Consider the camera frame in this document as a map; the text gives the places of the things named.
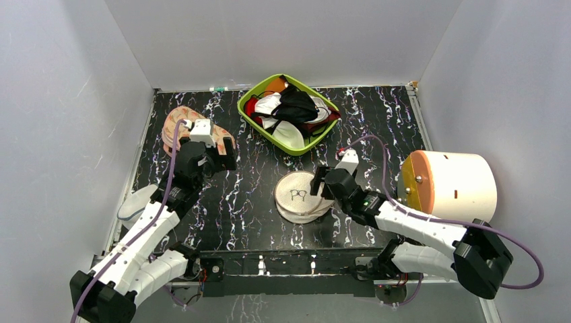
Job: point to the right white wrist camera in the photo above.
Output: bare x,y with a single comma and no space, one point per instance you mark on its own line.
349,161

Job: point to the green plastic basket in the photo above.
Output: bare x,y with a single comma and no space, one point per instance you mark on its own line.
257,91

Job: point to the white cylindrical drum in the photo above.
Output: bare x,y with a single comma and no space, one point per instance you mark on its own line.
455,186

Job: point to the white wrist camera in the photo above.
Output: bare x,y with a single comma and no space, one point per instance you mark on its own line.
349,161
202,131

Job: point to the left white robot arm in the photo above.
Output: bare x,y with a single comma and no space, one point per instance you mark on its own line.
142,249

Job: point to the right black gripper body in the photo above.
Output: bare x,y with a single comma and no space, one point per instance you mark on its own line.
324,184

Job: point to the white mesh laundry bag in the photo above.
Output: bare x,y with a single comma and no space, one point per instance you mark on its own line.
294,201

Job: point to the dark red bra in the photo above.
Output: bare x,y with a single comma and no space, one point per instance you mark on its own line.
314,129

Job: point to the orange bra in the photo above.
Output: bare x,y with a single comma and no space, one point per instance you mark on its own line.
277,85

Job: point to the pale green bra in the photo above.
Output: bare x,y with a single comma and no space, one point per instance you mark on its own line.
288,135

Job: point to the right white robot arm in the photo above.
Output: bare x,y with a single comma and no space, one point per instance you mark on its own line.
437,245

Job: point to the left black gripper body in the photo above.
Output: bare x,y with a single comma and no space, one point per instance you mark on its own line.
213,165

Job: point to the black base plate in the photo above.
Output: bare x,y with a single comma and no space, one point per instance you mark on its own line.
354,271

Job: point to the red garment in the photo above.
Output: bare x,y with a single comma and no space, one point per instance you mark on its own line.
249,107

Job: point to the aluminium frame rail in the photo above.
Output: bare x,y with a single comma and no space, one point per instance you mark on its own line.
116,286

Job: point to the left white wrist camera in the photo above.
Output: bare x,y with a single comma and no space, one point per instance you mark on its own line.
202,131

